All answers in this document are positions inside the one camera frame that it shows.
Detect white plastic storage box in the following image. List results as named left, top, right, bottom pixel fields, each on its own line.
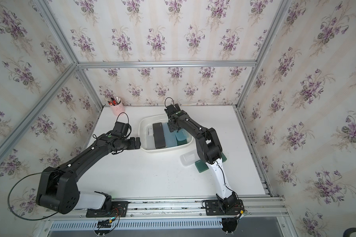
left=138, top=115, right=193, bottom=153

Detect light teal pencil case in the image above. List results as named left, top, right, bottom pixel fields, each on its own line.
left=162, top=123, right=178, bottom=148
left=174, top=129, right=187, bottom=142

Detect black pencil case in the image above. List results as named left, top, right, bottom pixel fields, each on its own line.
left=152, top=122, right=166, bottom=149

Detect dark green pencil case front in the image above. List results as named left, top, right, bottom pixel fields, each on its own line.
left=194, top=153, right=227, bottom=173

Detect dark green pencil case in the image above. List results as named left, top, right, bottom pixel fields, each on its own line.
left=194, top=153, right=227, bottom=173
left=177, top=139, right=187, bottom=146

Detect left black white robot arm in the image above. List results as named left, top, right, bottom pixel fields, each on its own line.
left=36, top=132, right=141, bottom=214

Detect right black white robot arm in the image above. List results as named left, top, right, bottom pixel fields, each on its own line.
left=165, top=104, right=245, bottom=218

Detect clear pencil case front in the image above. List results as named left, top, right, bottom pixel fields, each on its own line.
left=180, top=150, right=200, bottom=167

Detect pink pen holder cup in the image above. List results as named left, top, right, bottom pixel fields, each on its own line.
left=110, top=102, right=125, bottom=116

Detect pens in cup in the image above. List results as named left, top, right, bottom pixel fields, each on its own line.
left=107, top=97, right=121, bottom=106

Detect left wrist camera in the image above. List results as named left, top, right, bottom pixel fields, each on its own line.
left=111, top=121, right=132, bottom=138

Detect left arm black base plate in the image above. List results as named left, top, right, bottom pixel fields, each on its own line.
left=86, top=201, right=129, bottom=218

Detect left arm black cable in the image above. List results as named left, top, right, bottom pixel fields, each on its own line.
left=7, top=173, right=60, bottom=221

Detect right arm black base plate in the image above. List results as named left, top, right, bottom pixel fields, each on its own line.
left=202, top=199, right=245, bottom=216

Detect aluminium front rail frame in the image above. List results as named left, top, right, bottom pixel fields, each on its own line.
left=33, top=196, right=298, bottom=237

